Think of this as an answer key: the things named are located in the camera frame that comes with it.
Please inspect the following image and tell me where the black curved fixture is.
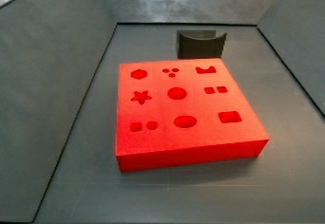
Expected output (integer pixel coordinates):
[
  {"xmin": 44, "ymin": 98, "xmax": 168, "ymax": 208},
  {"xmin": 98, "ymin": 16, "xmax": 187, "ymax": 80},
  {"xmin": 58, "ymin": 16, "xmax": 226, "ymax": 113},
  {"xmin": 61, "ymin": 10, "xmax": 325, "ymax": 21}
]
[{"xmin": 176, "ymin": 30, "xmax": 227, "ymax": 59}]

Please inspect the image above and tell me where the red foam shape-sorting block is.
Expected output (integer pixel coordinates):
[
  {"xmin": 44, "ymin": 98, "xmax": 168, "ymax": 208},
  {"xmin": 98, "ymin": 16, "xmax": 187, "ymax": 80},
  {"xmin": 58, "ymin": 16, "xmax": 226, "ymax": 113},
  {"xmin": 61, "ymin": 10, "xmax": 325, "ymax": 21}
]
[{"xmin": 115, "ymin": 59, "xmax": 268, "ymax": 172}]

